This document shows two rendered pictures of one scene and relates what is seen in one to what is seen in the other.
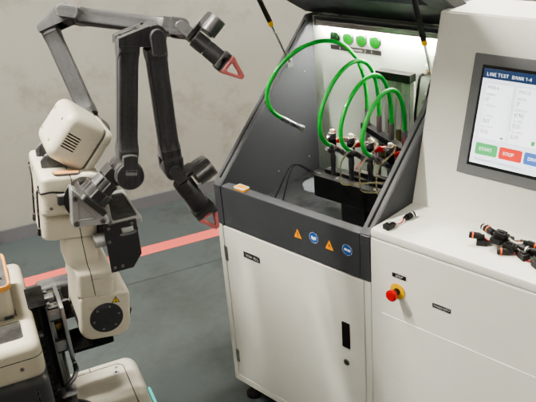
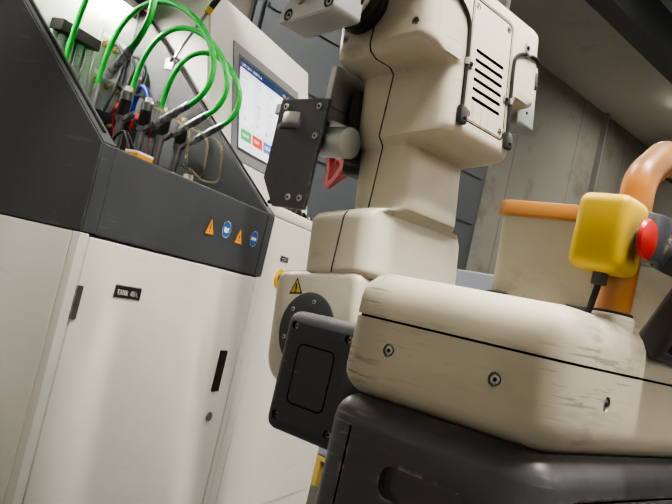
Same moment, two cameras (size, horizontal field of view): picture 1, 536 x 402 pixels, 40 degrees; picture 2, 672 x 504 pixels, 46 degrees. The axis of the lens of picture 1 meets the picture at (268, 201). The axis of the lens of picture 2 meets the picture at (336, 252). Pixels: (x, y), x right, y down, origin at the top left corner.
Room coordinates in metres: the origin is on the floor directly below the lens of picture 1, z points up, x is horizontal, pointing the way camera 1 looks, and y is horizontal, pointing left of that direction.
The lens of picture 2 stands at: (2.56, 1.60, 0.77)
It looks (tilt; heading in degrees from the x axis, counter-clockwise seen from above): 4 degrees up; 246
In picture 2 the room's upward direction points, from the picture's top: 13 degrees clockwise
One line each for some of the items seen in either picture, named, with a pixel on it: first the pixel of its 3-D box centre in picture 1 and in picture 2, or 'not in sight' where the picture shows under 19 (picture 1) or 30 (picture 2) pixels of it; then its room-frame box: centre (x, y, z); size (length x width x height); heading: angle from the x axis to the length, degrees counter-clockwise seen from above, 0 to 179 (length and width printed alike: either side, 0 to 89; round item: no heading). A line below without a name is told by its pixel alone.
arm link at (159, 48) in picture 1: (163, 104); not in sight; (1.93, 0.27, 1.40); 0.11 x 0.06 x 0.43; 22
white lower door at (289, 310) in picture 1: (293, 333); (146, 419); (2.16, -0.05, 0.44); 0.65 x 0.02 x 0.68; 44
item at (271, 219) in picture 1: (289, 226); (188, 220); (2.17, -0.07, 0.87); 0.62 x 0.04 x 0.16; 44
